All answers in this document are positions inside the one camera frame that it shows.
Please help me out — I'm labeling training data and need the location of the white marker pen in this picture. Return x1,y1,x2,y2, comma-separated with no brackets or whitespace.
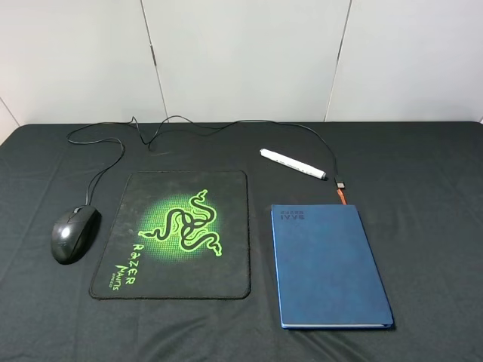
260,149,327,179

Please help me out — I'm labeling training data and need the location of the orange notebook bookmark ribbon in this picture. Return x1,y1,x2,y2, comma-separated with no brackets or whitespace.
337,189,347,205

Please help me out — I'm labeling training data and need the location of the black computer mouse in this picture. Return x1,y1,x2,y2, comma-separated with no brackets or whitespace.
51,205,101,265

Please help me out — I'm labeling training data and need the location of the blue notebook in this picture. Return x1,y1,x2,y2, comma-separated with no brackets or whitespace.
271,204,393,329

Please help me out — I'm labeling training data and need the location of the black green Razer mouse pad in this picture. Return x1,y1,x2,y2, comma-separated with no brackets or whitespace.
90,170,251,300

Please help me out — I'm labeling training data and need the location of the black mouse cable with USB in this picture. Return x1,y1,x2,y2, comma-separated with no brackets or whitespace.
66,115,346,207

